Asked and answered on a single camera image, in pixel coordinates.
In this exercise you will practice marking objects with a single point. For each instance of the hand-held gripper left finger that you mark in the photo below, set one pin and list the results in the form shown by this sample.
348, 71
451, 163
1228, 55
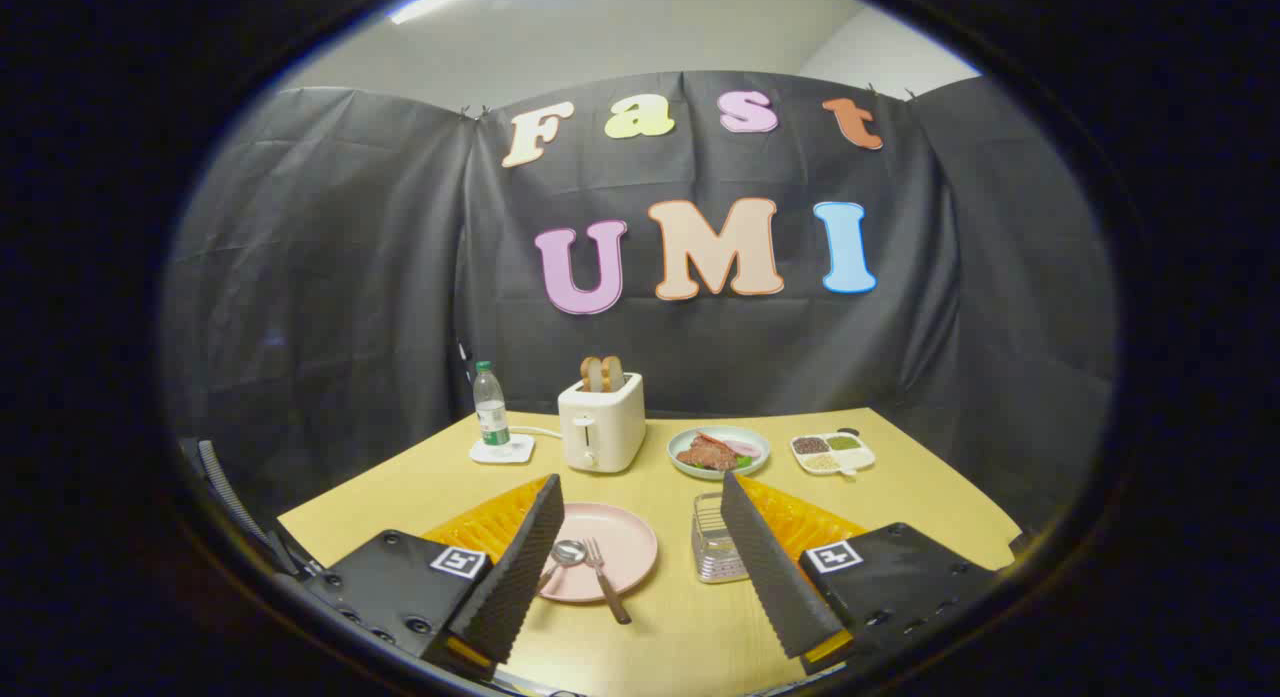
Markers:
520, 567

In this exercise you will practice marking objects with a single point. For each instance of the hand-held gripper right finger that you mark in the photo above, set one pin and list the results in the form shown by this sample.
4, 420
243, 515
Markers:
765, 567

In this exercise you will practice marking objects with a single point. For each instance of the pink plate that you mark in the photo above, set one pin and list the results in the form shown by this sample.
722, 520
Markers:
625, 542

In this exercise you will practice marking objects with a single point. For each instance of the white square coaster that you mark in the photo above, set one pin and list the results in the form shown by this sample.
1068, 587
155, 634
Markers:
520, 451

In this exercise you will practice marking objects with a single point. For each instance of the pale yellow beans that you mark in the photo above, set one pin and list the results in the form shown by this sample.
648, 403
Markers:
820, 462

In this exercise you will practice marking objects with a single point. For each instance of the pale green plate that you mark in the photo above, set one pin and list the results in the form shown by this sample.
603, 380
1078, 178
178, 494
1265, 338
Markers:
690, 470

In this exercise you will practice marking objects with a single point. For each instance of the pink round food slice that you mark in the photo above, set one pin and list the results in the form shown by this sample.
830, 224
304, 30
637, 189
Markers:
743, 446

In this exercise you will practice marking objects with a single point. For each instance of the brown meat slices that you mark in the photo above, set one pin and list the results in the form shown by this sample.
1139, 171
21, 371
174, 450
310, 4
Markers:
705, 453

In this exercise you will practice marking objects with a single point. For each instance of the dark brown beans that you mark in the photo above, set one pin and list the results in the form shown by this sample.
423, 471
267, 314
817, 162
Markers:
810, 445

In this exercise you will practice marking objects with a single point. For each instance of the white divided dish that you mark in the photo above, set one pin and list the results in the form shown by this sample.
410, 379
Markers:
860, 459

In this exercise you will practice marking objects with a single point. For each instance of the green beans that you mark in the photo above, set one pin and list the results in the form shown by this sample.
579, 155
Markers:
844, 442

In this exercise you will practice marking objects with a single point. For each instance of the clear plastic water bottle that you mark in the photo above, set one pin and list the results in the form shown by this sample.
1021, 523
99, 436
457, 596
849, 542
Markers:
490, 407

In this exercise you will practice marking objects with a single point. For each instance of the white toaster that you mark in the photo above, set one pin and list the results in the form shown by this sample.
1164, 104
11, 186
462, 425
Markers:
605, 427

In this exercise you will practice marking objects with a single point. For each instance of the toasted bread slice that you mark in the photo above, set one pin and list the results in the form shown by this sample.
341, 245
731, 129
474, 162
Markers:
614, 373
592, 375

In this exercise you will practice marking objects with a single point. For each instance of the black backdrop cloth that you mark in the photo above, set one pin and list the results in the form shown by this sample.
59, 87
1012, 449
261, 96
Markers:
340, 277

